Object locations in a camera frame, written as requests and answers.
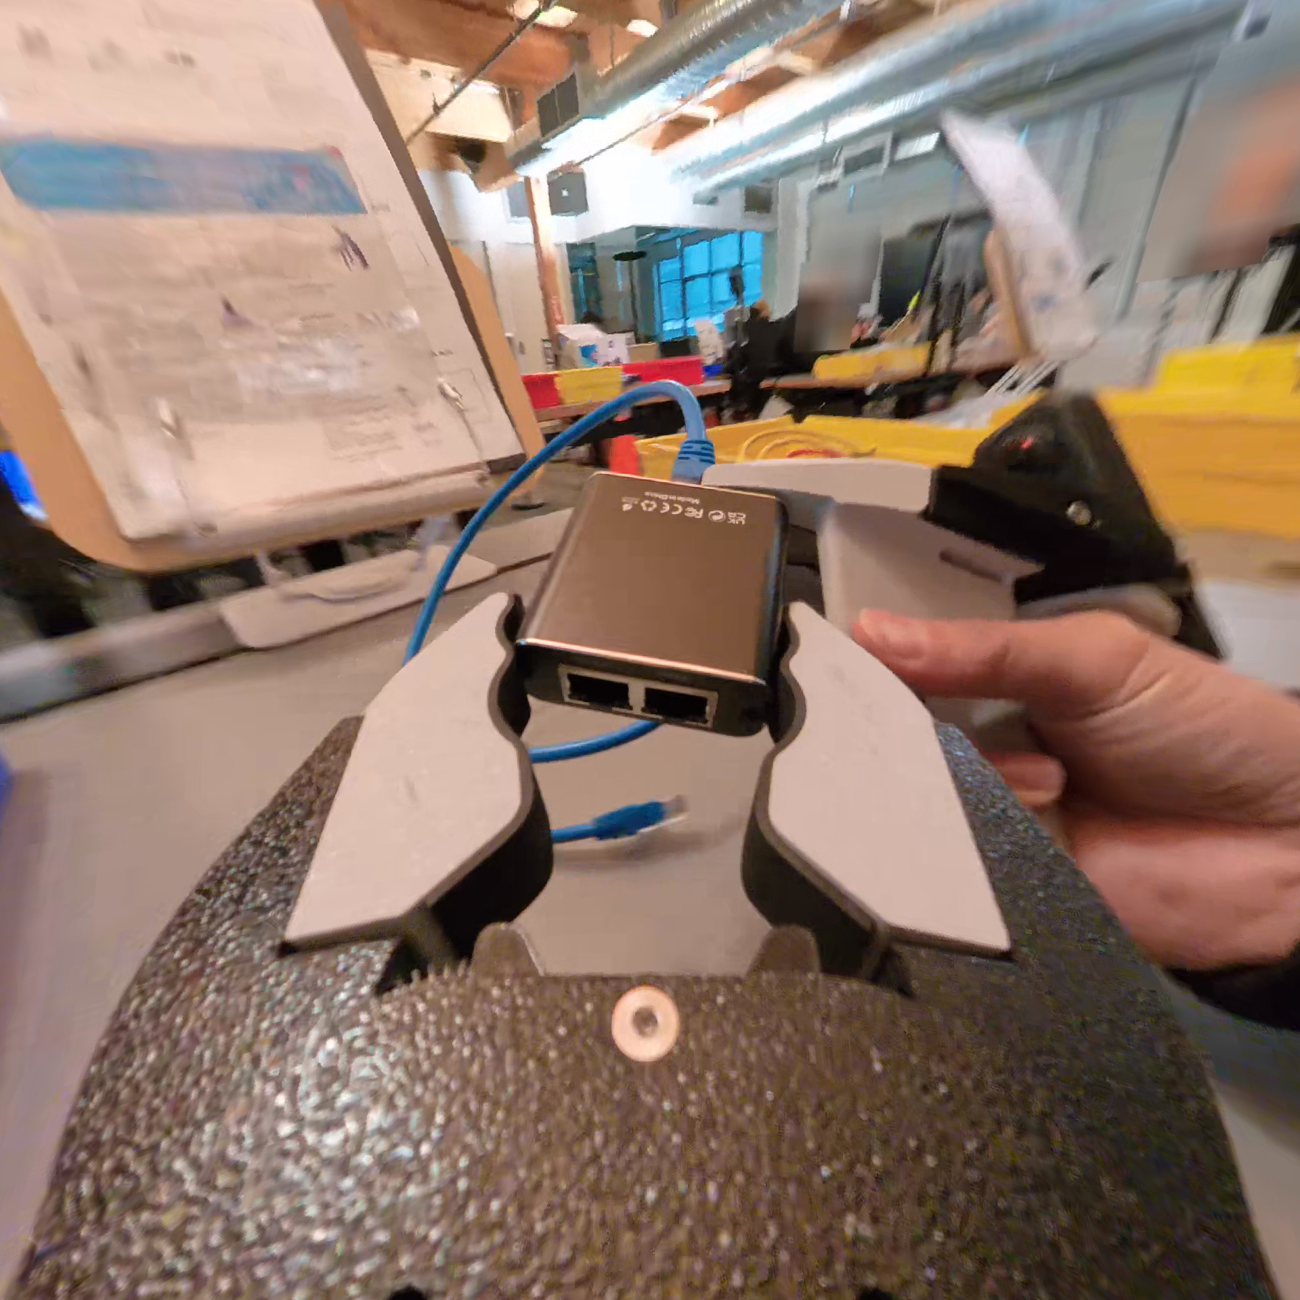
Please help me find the wooden document stand with paper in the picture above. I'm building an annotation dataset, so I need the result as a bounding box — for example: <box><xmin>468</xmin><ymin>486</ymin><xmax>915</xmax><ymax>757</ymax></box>
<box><xmin>0</xmin><ymin>0</ymin><xmax>550</xmax><ymax>651</ymax></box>

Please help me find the silver ventilation duct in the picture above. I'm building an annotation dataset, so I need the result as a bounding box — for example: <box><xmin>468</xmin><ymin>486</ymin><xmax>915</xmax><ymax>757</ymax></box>
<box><xmin>507</xmin><ymin>0</ymin><xmax>1250</xmax><ymax>195</ymax></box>

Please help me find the yellow storage bin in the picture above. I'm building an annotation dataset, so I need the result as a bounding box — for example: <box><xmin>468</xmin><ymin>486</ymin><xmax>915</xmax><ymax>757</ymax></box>
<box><xmin>635</xmin><ymin>342</ymin><xmax>1300</xmax><ymax>537</ymax></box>

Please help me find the black network splitter box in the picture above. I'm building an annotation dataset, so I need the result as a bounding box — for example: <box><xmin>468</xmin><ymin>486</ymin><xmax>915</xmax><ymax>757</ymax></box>
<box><xmin>516</xmin><ymin>470</ymin><xmax>793</xmax><ymax>737</ymax></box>

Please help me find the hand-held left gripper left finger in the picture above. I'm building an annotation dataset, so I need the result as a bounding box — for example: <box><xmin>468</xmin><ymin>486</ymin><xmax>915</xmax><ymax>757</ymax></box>
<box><xmin>284</xmin><ymin>593</ymin><xmax>553</xmax><ymax>961</ymax></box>

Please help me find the grey desk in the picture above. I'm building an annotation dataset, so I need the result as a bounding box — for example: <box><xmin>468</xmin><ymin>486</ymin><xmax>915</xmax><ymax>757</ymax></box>
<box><xmin>0</xmin><ymin>509</ymin><xmax>1300</xmax><ymax>1300</ymax></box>

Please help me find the blue network cable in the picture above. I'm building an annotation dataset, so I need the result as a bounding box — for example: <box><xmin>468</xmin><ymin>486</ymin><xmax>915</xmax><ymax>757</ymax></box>
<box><xmin>403</xmin><ymin>382</ymin><xmax>712</xmax><ymax>844</ymax></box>

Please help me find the person's right hand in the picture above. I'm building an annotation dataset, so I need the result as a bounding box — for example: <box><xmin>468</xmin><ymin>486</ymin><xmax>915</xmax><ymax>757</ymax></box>
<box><xmin>854</xmin><ymin>609</ymin><xmax>1300</xmax><ymax>973</ymax></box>

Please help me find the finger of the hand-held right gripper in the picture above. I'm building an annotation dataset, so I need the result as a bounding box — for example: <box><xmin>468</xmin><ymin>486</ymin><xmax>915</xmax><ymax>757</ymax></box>
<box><xmin>818</xmin><ymin>504</ymin><xmax>1045</xmax><ymax>626</ymax></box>
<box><xmin>702</xmin><ymin>459</ymin><xmax>938</xmax><ymax>509</ymax></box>

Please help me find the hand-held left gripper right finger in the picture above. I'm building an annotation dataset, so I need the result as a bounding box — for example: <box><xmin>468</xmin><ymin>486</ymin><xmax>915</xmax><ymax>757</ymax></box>
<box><xmin>743</xmin><ymin>599</ymin><xmax>1012</xmax><ymax>969</ymax></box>

